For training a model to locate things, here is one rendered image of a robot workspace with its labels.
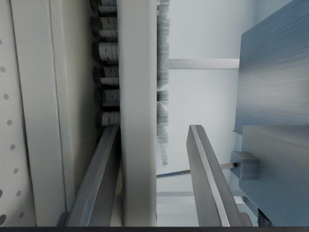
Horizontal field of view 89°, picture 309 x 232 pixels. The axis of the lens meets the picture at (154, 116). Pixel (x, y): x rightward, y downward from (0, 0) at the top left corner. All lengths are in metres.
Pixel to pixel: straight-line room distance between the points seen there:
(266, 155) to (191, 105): 3.32
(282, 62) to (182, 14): 3.15
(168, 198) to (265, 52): 1.07
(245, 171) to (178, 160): 3.73
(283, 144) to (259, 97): 0.40
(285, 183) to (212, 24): 3.55
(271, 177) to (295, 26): 0.39
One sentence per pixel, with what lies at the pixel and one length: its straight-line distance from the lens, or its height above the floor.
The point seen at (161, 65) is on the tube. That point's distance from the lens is 0.16.
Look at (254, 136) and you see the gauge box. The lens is 0.26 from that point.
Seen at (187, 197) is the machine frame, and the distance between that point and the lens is 1.33.
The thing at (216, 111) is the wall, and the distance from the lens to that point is 3.74.
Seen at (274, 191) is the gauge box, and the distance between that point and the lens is 0.25.
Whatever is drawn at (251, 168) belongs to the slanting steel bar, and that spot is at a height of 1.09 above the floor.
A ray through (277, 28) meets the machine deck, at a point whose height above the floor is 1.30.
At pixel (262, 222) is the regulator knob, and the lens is 0.28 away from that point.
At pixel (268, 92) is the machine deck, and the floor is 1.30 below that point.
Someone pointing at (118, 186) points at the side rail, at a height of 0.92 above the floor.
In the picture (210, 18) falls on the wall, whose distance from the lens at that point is 3.71.
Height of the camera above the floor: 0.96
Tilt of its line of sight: 1 degrees up
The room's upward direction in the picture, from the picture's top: 90 degrees clockwise
